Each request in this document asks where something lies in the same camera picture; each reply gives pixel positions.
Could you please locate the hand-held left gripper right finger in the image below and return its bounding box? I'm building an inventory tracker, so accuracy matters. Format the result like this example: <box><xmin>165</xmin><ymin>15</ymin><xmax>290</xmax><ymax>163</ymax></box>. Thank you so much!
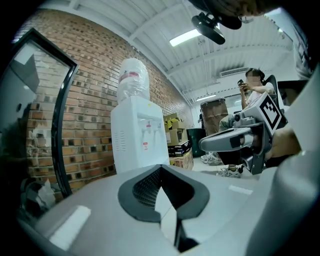
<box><xmin>159</xmin><ymin>163</ymin><xmax>270</xmax><ymax>256</ymax></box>

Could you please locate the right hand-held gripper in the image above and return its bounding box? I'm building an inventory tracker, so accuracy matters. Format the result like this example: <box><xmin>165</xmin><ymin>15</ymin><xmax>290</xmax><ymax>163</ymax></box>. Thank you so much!
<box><xmin>198</xmin><ymin>92</ymin><xmax>289</xmax><ymax>176</ymax></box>

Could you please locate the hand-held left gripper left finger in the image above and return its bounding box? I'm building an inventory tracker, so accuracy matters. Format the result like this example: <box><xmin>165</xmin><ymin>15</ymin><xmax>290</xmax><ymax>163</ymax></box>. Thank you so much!
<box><xmin>17</xmin><ymin>163</ymin><xmax>180</xmax><ymax>256</ymax></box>

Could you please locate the white water dispenser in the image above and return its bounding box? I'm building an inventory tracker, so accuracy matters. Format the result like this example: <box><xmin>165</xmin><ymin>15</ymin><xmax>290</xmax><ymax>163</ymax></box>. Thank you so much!
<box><xmin>110</xmin><ymin>95</ymin><xmax>171</xmax><ymax>175</ymax></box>

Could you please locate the person's right forearm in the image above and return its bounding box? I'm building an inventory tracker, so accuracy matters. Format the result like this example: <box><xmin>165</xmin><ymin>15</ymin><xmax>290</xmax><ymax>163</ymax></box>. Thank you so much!
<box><xmin>271</xmin><ymin>126</ymin><xmax>305</xmax><ymax>161</ymax></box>

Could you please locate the clear plastic water bottle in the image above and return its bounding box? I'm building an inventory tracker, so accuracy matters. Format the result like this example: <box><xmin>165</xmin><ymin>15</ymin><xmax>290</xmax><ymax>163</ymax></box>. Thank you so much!
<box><xmin>117</xmin><ymin>57</ymin><xmax>151</xmax><ymax>104</ymax></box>

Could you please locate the black framed glass door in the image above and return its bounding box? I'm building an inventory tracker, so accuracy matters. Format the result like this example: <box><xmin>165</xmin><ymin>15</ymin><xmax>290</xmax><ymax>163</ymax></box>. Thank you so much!
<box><xmin>0</xmin><ymin>27</ymin><xmax>80</xmax><ymax>200</ymax></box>

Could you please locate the dark green bin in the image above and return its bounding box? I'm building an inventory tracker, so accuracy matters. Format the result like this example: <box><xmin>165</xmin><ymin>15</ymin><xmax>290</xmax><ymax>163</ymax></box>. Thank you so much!
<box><xmin>185</xmin><ymin>127</ymin><xmax>208</xmax><ymax>159</ymax></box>

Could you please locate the large brown wooden crate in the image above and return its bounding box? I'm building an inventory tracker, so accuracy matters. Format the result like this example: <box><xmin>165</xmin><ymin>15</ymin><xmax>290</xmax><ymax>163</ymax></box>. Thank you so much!
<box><xmin>199</xmin><ymin>97</ymin><xmax>230</xmax><ymax>136</ymax></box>

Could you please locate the brown printed cardboard box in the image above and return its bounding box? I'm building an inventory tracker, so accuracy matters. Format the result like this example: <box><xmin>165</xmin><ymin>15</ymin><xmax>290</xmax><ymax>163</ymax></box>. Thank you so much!
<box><xmin>169</xmin><ymin>149</ymin><xmax>195</xmax><ymax>171</ymax></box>

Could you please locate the black printed cardboard box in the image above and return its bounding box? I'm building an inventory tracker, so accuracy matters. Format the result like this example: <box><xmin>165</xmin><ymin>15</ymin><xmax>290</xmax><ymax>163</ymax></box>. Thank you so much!
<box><xmin>167</xmin><ymin>139</ymin><xmax>191</xmax><ymax>158</ymax></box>

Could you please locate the plain brown cardboard box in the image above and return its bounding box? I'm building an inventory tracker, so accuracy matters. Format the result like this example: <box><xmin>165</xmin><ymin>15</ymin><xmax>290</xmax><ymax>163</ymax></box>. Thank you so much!
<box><xmin>164</xmin><ymin>127</ymin><xmax>188</xmax><ymax>146</ymax></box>

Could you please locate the yellow and black cardboard box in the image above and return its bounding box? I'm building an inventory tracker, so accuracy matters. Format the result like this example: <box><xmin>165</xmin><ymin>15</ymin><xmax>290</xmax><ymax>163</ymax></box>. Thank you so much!
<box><xmin>163</xmin><ymin>112</ymin><xmax>186</xmax><ymax>131</ymax></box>

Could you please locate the crumpled white plastic bag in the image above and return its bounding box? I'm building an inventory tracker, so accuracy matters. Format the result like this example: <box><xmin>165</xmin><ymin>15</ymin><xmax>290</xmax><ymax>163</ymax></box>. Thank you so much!
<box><xmin>34</xmin><ymin>178</ymin><xmax>58</xmax><ymax>210</ymax></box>

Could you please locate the white air conditioner vent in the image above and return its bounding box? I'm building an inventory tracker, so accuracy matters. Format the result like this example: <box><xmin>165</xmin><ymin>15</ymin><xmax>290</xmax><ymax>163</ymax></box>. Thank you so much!
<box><xmin>219</xmin><ymin>66</ymin><xmax>250</xmax><ymax>78</ymax></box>

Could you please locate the person's white shirt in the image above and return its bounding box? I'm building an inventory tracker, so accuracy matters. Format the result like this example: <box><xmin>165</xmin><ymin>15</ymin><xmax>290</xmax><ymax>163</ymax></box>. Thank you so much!
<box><xmin>284</xmin><ymin>62</ymin><xmax>320</xmax><ymax>153</ymax></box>

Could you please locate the rectangular ceiling light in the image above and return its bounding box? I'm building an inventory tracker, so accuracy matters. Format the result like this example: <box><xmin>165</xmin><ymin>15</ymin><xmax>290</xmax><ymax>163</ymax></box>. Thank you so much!
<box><xmin>169</xmin><ymin>28</ymin><xmax>204</xmax><ymax>48</ymax></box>

